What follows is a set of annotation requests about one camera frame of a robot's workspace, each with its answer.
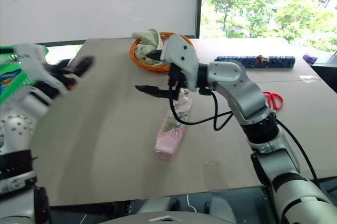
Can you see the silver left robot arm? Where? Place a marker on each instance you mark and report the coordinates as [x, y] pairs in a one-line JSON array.
[[15, 134]]

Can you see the blue snack package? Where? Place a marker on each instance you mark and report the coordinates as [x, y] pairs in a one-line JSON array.
[[8, 79]]

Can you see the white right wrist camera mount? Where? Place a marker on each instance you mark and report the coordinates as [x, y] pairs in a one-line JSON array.
[[181, 55]]

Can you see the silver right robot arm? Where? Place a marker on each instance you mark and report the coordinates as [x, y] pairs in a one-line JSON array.
[[237, 87]]

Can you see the white roller blind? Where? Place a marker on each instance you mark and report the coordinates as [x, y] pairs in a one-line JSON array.
[[100, 2]]

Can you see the red scissors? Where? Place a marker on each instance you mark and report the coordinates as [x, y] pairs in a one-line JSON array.
[[275, 101]]

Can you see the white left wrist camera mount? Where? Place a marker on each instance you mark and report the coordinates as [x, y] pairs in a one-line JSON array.
[[34, 63]]

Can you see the orange round basket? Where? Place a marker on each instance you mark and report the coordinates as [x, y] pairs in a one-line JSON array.
[[137, 62]]

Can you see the pale green cloth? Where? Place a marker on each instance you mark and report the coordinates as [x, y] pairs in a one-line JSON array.
[[147, 42]]

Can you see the small purple object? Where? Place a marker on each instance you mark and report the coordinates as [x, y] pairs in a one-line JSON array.
[[309, 58]]

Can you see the green plastic basket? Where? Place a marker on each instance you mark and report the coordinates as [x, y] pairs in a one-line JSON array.
[[15, 87]]

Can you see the pink floral clear-top box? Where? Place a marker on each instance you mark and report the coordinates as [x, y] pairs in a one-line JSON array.
[[169, 134]]

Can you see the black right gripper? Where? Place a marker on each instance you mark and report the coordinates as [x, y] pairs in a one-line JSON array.
[[176, 75]]

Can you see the dark rounded grey shape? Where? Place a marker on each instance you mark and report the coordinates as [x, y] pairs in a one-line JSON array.
[[223, 208]]

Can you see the long blue patterned box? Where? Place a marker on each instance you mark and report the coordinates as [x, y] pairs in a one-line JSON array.
[[276, 62]]

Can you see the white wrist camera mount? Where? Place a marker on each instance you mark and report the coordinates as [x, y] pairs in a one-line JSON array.
[[34, 63], [181, 55]]

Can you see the dark side cabinet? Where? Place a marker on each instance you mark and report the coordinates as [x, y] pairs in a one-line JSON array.
[[326, 71]]

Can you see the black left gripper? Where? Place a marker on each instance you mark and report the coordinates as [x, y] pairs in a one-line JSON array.
[[52, 87]]

